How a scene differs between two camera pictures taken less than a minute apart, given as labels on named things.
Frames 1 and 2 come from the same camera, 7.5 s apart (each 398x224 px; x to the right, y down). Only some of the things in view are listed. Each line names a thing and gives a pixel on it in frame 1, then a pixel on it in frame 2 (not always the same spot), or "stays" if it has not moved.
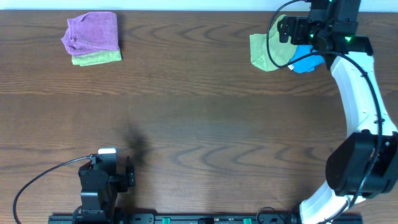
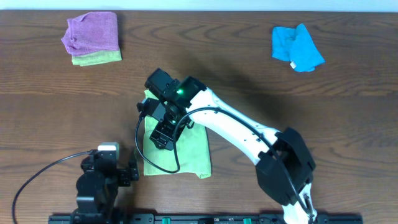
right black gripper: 306,18 to 160,134
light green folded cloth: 97,58 stays
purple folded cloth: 92,32 stays
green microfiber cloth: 282,53 to 193,149
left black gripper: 129,175 stays
